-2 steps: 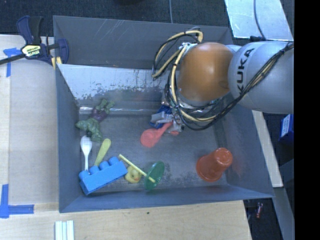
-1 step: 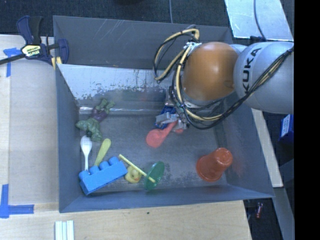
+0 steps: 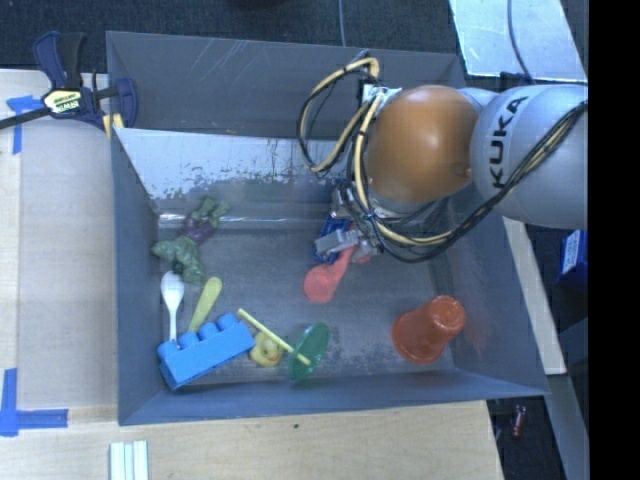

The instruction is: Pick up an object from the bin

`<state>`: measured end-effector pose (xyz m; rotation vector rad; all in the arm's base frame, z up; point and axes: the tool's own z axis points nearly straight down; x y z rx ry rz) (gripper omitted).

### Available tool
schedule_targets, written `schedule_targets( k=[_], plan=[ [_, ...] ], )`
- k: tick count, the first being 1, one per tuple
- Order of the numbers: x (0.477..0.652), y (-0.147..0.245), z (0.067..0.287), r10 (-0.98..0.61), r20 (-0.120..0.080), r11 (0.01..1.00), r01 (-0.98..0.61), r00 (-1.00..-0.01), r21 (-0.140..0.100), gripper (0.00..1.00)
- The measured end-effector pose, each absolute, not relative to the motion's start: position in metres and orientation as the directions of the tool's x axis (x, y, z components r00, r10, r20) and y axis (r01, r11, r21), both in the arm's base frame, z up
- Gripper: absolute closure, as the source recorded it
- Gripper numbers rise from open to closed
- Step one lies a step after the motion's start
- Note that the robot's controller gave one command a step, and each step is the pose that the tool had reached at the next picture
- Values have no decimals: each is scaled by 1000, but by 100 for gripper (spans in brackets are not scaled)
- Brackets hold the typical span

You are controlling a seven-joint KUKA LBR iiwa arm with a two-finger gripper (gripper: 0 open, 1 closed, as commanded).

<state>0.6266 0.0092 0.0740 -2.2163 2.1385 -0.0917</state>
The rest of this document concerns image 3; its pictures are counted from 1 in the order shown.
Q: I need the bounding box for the red plastic spoon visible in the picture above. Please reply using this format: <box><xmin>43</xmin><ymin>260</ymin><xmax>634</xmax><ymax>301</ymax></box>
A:
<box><xmin>303</xmin><ymin>247</ymin><xmax>357</xmax><ymax>304</ymax></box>

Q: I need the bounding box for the grey metal bin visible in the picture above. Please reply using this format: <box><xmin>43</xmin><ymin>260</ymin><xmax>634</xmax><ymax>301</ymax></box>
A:
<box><xmin>104</xmin><ymin>30</ymin><xmax>552</xmax><ymax>427</ymax></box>

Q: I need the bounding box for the orange plastic cup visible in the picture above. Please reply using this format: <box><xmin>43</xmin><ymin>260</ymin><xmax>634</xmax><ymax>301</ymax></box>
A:
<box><xmin>391</xmin><ymin>295</ymin><xmax>468</xmax><ymax>366</ymax></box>

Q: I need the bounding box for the green disc with yellow stick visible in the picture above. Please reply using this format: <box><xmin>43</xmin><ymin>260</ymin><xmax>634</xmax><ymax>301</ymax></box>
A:
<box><xmin>236</xmin><ymin>307</ymin><xmax>331</xmax><ymax>383</ymax></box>

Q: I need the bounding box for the yellow rubber duck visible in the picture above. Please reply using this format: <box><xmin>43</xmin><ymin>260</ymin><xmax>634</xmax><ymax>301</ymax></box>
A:
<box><xmin>248</xmin><ymin>330</ymin><xmax>284</xmax><ymax>368</ymax></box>

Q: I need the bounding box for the yellow-green plastic spoon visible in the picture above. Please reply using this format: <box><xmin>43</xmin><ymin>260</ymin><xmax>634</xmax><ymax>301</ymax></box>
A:
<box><xmin>187</xmin><ymin>276</ymin><xmax>224</xmax><ymax>334</ymax></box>

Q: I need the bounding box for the green toy figure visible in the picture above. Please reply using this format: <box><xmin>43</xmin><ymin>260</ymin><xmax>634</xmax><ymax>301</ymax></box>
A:
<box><xmin>149</xmin><ymin>196</ymin><xmax>231</xmax><ymax>285</ymax></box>

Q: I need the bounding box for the blue toy brick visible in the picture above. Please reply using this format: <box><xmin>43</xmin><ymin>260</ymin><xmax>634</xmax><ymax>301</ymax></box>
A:
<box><xmin>156</xmin><ymin>312</ymin><xmax>257</xmax><ymax>392</ymax></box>

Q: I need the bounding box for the white plastic spoon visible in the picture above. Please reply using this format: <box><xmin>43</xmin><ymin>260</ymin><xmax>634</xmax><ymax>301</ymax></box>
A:
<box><xmin>159</xmin><ymin>270</ymin><xmax>186</xmax><ymax>344</ymax></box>

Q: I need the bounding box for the pale wood board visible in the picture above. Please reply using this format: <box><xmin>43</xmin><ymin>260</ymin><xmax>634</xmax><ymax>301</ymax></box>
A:
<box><xmin>17</xmin><ymin>117</ymin><xmax>121</xmax><ymax>412</ymax></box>

